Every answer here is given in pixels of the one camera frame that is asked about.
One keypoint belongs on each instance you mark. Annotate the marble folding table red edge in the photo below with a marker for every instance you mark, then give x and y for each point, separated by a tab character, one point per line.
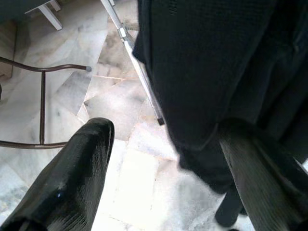
42	101

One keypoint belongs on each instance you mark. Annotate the black tv cabinet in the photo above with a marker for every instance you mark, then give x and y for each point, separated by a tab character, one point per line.
51	18

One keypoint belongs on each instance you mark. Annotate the black robot left foot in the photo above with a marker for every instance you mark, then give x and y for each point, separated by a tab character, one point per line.
227	210

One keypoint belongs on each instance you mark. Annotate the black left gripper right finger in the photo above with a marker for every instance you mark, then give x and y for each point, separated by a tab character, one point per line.
264	187

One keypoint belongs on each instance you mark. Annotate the silver metal clothes rack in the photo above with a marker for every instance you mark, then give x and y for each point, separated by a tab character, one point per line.
142	77

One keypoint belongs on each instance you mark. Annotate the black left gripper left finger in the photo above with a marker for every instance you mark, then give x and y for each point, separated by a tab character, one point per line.
67	183

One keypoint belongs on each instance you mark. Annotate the black garment white print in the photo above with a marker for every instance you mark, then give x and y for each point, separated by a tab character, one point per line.
204	72

